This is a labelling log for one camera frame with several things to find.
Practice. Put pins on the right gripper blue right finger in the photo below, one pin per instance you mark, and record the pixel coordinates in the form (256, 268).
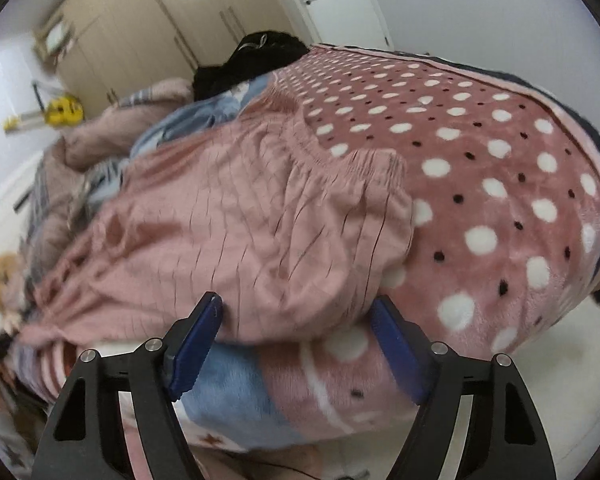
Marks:
(505, 437)

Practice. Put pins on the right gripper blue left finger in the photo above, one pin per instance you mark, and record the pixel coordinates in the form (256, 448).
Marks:
(84, 436)

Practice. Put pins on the pink checked pants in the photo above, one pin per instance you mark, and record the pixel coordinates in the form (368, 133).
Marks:
(294, 239)

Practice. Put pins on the orange plush toy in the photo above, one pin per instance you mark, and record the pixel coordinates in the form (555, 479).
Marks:
(11, 282)

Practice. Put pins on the pink fleece bed blanket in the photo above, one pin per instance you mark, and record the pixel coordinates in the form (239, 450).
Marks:
(505, 190)

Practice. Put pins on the pink grey striped duvet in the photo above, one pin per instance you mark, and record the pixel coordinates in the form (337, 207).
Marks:
(60, 182)

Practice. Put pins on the light blue garment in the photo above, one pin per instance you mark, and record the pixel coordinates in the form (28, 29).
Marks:
(105, 180)

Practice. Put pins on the yellow toy guitar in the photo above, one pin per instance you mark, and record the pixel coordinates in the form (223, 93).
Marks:
(56, 109)

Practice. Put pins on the beige wooden wardrobe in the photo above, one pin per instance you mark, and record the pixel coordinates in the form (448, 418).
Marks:
(117, 47)

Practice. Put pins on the black garment on bed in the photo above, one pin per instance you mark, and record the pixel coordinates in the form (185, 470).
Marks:
(257, 54)

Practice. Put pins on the white door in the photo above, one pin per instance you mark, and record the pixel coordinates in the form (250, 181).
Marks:
(356, 23)

